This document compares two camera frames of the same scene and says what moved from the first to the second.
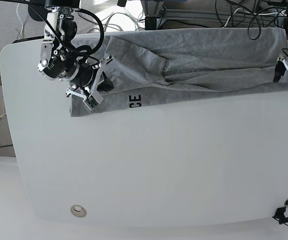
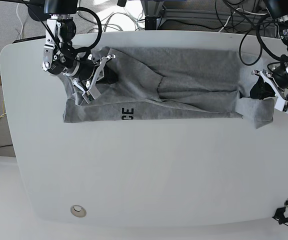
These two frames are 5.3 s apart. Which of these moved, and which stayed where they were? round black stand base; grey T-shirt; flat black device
Moved: grey T-shirt
Stayed: round black stand base; flat black device
